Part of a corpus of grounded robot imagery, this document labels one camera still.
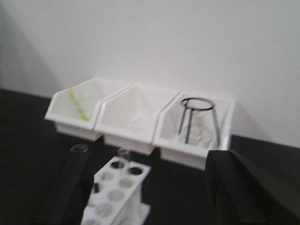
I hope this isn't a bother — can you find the clear glass flask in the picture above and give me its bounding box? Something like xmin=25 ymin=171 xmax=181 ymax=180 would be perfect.
xmin=187 ymin=111 xmax=214 ymax=148

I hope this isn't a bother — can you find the yellow-green glass rod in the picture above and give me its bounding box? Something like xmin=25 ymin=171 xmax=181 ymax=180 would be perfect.
xmin=68 ymin=86 xmax=90 ymax=121

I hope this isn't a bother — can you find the black wire tripod stand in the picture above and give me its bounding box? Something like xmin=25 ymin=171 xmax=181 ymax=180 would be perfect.
xmin=178 ymin=97 xmax=220 ymax=147

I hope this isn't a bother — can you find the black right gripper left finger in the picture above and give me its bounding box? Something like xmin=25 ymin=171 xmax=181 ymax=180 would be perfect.
xmin=31 ymin=151 xmax=94 ymax=225

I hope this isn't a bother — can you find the clear glass test tube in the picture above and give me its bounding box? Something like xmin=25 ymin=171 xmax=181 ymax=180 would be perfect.
xmin=117 ymin=148 xmax=131 ymax=170

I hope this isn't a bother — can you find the white middle storage bin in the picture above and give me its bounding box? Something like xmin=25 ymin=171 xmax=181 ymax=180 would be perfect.
xmin=95 ymin=84 xmax=179 ymax=155

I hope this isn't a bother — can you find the white right storage bin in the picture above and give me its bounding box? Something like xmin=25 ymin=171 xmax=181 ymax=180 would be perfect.
xmin=153 ymin=91 xmax=235 ymax=170

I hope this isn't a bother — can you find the white test tube rack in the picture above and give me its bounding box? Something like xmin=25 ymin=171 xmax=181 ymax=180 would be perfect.
xmin=81 ymin=156 xmax=151 ymax=225

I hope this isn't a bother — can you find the white storage bin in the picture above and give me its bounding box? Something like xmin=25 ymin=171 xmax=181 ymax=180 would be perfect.
xmin=45 ymin=78 xmax=131 ymax=141
xmin=95 ymin=84 xmax=179 ymax=155
xmin=153 ymin=91 xmax=235 ymax=170

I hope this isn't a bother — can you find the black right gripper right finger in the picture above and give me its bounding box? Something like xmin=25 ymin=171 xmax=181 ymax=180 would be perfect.
xmin=204 ymin=150 xmax=300 ymax=225

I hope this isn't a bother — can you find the white left storage bin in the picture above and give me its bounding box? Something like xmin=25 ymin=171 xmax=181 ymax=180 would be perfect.
xmin=45 ymin=78 xmax=131 ymax=141

